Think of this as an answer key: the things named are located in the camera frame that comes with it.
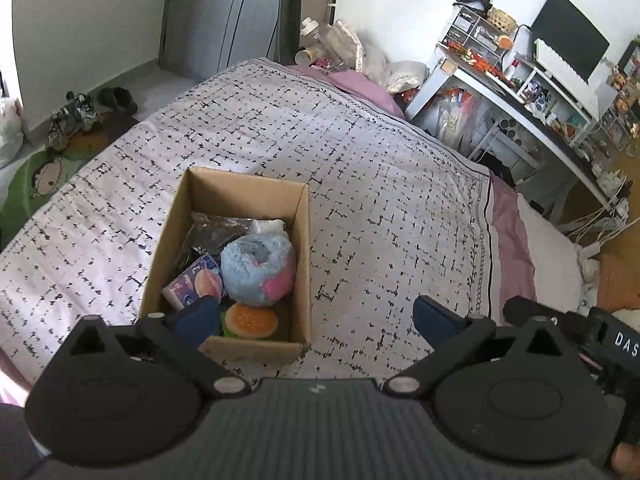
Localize Vinda tissue pack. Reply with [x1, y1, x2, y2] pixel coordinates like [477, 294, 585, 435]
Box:
[162, 254, 224, 310]

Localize blue fluffy plush toy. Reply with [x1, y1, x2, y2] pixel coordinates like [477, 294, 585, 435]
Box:
[220, 233, 296, 308]

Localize dark cloth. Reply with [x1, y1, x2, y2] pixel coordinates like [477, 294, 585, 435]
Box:
[176, 211, 255, 271]

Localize person's right hand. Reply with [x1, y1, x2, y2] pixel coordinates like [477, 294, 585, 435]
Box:
[611, 443, 640, 480]

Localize hamburger plush toy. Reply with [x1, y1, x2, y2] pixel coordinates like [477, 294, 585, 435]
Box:
[221, 304, 279, 340]

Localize pink bed sheet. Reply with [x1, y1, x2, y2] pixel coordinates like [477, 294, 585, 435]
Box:
[290, 65, 536, 324]

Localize white pillow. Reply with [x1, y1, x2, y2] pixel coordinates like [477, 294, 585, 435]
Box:
[518, 194, 584, 312]

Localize white power strip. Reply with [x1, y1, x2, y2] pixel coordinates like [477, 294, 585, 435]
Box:
[577, 242, 601, 260]

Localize white black patterned blanket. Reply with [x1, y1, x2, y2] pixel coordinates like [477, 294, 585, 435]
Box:
[1, 60, 497, 382]

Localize brown cardboard box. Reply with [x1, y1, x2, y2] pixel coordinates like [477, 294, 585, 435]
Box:
[140, 167, 311, 364]

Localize green cartoon floor mat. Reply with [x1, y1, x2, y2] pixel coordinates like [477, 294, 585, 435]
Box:
[1, 130, 110, 249]

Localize dark shoes on floor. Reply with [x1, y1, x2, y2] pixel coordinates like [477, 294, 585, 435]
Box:
[98, 87, 138, 116]

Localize white crumpled bags pile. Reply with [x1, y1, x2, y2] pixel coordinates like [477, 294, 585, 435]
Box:
[332, 20, 430, 96]

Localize white desk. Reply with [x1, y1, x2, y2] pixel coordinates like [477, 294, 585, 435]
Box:
[405, 44, 622, 216]

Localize white plastic bag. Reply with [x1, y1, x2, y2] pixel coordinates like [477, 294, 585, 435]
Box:
[0, 98, 24, 168]

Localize white keyboard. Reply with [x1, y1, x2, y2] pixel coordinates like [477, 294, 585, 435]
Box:
[534, 38, 600, 118]

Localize paper cup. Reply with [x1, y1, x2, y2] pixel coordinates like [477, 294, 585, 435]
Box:
[294, 46, 326, 66]

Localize white desktop shelf organizer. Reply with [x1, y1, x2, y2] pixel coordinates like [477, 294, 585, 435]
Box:
[442, 6, 518, 70]

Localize clear plastic bottle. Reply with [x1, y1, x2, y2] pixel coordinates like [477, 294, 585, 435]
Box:
[300, 18, 345, 70]

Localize black computer monitor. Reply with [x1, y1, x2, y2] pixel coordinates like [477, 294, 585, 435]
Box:
[530, 0, 610, 81]

